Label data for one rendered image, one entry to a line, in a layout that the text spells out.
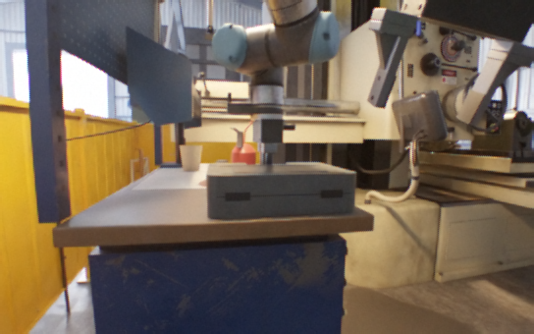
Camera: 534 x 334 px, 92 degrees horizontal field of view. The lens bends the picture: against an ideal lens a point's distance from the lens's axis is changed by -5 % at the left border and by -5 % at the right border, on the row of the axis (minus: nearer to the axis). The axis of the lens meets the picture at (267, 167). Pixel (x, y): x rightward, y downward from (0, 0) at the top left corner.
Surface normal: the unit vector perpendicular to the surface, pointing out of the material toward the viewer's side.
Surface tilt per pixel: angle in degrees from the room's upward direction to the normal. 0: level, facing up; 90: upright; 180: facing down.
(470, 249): 90
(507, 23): 113
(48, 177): 90
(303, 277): 90
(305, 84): 90
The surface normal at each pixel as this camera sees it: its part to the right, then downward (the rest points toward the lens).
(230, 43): -0.50, 0.09
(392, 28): 0.05, 0.50
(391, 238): 0.10, 0.11
